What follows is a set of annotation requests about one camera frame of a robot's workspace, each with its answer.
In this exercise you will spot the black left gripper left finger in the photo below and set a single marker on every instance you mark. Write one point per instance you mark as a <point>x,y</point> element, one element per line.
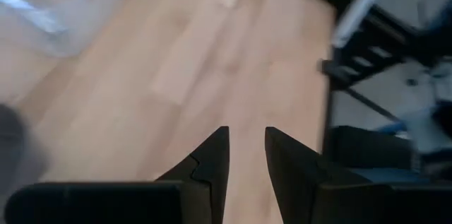
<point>106,203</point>

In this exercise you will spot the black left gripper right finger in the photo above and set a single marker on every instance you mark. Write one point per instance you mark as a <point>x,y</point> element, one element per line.
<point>335,199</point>

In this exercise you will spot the black chair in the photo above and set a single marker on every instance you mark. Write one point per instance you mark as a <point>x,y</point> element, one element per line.
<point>367,146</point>

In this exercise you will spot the black plastic end cap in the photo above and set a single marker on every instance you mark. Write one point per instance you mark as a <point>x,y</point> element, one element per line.
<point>335,72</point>

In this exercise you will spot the clear plastic container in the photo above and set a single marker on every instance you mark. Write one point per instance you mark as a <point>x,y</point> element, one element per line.
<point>88,12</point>

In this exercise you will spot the silver metal bracket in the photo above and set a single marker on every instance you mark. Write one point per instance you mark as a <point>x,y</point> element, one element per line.
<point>360,5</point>

